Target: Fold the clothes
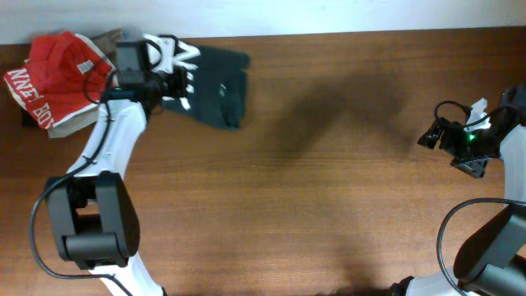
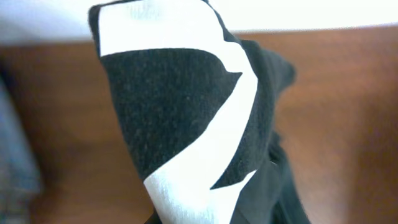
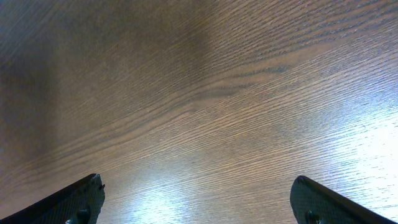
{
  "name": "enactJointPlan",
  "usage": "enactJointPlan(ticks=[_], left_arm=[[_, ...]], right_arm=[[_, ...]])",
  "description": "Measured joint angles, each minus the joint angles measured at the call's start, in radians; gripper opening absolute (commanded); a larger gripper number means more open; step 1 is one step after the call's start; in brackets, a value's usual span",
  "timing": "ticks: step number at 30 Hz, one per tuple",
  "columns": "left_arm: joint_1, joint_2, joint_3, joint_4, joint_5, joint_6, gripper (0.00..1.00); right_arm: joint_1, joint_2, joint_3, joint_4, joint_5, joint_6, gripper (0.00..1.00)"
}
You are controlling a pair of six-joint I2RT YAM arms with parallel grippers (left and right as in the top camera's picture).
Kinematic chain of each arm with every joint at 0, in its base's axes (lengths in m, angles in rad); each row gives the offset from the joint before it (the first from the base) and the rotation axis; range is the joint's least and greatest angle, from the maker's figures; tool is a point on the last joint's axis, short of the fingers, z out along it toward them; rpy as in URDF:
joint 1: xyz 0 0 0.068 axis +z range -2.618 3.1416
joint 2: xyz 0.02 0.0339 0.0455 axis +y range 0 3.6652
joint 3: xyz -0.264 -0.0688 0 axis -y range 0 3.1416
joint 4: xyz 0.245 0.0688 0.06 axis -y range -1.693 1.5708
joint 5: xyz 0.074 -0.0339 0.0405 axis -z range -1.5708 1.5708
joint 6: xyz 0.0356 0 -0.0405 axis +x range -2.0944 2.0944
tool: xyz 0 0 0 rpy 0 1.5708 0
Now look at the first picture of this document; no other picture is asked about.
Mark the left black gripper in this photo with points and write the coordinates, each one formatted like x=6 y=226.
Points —
x=181 y=76

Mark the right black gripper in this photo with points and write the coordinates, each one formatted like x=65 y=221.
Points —
x=454 y=129

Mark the dark green t-shirt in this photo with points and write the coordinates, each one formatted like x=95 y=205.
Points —
x=217 y=80

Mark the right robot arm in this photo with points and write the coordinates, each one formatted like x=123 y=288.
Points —
x=488 y=262

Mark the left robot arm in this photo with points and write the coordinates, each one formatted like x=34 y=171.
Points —
x=94 y=222

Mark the khaki folded garment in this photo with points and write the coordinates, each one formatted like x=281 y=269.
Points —
x=105 y=47

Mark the red folded t-shirt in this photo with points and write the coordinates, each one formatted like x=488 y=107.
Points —
x=61 y=78

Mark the black folded garment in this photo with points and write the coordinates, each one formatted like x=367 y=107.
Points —
x=27 y=120

